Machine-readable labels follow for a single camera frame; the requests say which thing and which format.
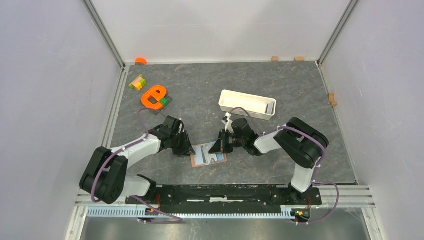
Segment blue toothed cable rail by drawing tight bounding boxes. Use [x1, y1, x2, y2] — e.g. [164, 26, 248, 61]
[86, 206, 296, 220]

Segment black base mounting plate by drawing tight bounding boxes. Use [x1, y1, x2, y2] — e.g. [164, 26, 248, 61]
[141, 184, 323, 214]

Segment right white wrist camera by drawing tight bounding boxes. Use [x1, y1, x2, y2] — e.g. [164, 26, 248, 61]
[221, 112, 234, 133]

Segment colourful toy brick stack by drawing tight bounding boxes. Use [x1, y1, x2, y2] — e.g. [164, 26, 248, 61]
[128, 74, 147, 91]

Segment orange letter-shaped plastic piece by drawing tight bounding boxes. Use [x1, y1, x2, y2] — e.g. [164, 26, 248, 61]
[141, 85, 168, 111]

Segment brown leather card holder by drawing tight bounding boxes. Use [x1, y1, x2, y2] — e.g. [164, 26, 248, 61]
[190, 142, 228, 168]

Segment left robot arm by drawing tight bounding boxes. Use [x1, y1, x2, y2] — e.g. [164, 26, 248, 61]
[79, 116, 196, 205]

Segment orange round cap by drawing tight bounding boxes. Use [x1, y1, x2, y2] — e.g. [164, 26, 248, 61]
[134, 57, 147, 65]

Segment small wooden block right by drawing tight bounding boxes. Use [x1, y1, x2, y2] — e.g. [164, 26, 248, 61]
[294, 56, 305, 62]

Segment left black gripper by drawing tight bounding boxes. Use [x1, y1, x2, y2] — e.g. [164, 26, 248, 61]
[170, 130, 196, 157]

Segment green brick on dark plate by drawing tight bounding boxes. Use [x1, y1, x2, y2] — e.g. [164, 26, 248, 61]
[153, 96, 173, 116]

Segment white plastic tray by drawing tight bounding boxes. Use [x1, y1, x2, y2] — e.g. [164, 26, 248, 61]
[218, 90, 277, 121]

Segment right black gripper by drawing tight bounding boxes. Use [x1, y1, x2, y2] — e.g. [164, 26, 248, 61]
[209, 129, 246, 154]

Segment curved wooden piece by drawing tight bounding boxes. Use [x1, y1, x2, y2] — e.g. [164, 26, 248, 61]
[328, 92, 338, 108]

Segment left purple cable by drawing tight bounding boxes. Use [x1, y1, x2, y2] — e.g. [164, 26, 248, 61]
[90, 107, 185, 226]

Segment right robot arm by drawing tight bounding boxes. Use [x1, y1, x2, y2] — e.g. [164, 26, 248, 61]
[209, 117, 330, 204]

